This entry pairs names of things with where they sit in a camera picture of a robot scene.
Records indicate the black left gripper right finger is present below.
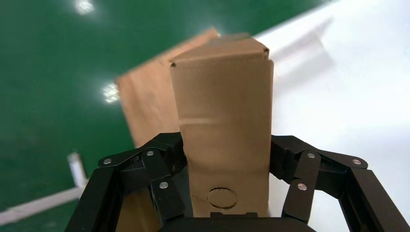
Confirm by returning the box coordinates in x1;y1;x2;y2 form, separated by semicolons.
270;135;410;232

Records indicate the large cardboard box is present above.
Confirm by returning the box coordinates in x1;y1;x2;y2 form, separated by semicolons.
115;28;222;232

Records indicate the small cardboard box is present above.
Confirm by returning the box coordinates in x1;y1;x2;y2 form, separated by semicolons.
170;32;275;219

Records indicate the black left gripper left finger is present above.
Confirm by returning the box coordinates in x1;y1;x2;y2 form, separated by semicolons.
65;131;194;232

